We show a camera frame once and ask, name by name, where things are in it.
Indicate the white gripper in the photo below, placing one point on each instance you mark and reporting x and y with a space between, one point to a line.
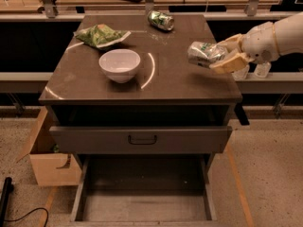
261 42

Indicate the crushed 7up can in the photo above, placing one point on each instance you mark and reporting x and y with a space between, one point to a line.
204 54

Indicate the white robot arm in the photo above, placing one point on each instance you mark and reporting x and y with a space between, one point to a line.
289 35

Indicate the green soda can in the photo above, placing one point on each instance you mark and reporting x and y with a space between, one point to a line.
161 20

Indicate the grey drawer cabinet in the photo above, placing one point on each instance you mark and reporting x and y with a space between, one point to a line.
167 91

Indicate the upper grey drawer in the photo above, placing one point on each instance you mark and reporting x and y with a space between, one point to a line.
114 140

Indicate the open lower drawer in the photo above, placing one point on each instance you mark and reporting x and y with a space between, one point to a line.
144 191

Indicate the left clear sanitizer bottle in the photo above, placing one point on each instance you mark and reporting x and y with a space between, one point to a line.
241 74

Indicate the clear sanitizer bottle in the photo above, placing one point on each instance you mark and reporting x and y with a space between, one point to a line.
262 70
241 74

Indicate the right clear sanitizer bottle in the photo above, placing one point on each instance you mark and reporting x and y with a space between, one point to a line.
262 70

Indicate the white bowl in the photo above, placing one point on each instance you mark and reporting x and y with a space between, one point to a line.
120 65

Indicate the green chip bag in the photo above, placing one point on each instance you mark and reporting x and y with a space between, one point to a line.
101 36

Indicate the cardboard box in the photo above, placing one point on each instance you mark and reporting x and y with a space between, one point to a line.
50 166

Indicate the black cylindrical object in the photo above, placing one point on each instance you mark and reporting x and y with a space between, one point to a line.
6 190

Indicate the black drawer handle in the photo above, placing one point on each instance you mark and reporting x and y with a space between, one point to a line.
142 141

